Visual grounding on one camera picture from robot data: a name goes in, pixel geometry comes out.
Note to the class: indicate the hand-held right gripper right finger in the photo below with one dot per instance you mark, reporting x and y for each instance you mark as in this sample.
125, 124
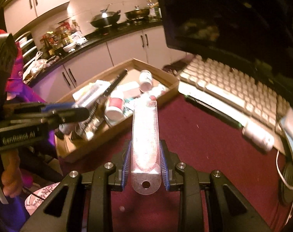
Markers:
165, 166

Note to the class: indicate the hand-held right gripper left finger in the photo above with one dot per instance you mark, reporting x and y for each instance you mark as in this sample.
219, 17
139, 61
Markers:
127, 166

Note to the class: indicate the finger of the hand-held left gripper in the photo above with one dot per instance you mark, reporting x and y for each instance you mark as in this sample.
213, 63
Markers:
73, 116
61, 106

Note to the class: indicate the black snack packet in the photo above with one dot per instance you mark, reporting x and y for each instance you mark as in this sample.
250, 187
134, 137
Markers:
90, 128

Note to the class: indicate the clear plastic tube package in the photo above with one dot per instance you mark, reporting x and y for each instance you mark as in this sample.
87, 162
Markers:
145, 145

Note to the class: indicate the black pen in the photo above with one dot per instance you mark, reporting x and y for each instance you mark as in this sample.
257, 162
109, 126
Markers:
112, 87

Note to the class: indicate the cardboard box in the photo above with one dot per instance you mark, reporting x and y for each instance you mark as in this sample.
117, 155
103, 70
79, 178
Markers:
158, 71

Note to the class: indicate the person's left hand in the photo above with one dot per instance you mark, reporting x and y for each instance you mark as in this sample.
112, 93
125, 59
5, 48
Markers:
12, 174

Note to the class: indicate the wide white red-label bottle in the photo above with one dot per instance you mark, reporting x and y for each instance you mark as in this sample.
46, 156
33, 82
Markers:
115, 108

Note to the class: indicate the purple clothing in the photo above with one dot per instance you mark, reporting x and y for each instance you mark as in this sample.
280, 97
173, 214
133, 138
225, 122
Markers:
18, 87

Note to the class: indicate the plastic bag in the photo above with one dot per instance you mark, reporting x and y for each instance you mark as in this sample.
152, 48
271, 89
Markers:
37, 65

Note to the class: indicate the floral printed cloth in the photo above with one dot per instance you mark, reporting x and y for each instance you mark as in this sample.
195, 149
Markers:
37, 198

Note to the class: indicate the group of condiment bottles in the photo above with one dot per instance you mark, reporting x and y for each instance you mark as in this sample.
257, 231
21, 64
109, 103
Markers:
57, 38

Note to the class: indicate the white plate rack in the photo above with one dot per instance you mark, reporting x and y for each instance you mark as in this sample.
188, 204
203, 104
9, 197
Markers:
28, 46

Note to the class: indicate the black kitchen counter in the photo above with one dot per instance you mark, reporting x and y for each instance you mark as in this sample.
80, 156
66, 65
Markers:
98, 38

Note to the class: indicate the slim white spray bottle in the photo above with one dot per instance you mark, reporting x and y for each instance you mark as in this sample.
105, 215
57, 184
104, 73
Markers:
146, 79

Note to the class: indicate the white kitchen base cabinet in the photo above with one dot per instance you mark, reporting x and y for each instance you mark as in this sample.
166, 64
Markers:
127, 50

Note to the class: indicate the large white bottle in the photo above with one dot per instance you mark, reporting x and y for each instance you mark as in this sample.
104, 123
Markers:
257, 136

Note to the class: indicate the black wok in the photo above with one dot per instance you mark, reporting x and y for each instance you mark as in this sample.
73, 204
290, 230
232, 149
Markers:
105, 19

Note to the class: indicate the beige keyboard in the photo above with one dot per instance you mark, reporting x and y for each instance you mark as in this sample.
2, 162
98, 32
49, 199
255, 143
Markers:
233, 84

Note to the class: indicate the metal cooking pot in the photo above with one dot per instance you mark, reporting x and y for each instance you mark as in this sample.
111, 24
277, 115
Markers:
136, 13

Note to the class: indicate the black round-base stand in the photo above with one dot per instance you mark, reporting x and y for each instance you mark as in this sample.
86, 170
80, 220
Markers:
289, 195

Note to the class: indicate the black monitor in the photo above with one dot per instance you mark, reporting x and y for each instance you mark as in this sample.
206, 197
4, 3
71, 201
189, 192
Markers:
221, 17

